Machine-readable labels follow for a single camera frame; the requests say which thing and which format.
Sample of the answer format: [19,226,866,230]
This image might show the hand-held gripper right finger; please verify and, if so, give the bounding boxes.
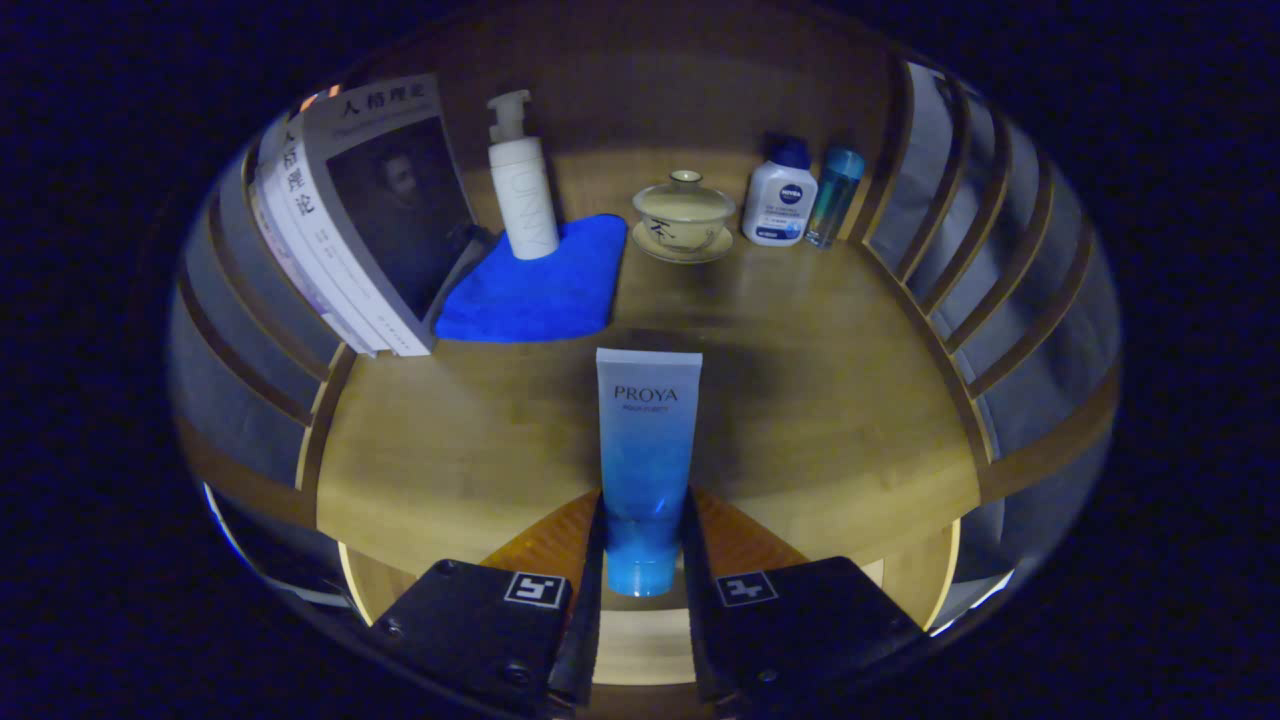
[683,487,926,716]

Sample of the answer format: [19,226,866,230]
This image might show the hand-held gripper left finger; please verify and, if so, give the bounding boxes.
[372,488,608,719]

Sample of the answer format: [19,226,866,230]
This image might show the blue gradient cosmetic tube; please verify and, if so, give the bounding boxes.
[596,347,704,598]

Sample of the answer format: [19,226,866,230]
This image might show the wooden countertop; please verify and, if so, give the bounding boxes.
[315,148,986,601]

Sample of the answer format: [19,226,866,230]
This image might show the wooden cabinet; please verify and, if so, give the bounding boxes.
[170,10,1121,601]

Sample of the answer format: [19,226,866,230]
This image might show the blue folded cloth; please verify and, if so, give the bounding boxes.
[435,213,629,344]

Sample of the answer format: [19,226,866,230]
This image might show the beige lidded ceramic cup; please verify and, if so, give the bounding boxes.
[631,170,738,265]

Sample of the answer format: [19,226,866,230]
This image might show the white pump bottle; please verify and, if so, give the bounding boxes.
[487,90,561,261]

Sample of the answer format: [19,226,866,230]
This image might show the white lotion bottle blue cap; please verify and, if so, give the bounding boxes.
[741,133,819,247]

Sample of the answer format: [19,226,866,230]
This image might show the slim teal bottle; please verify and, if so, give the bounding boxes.
[804,148,866,250]

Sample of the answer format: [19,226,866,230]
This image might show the pale purple book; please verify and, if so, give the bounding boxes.
[245,140,376,356]

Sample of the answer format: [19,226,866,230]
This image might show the white book with dark cover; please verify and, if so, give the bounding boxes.
[300,73,491,356]

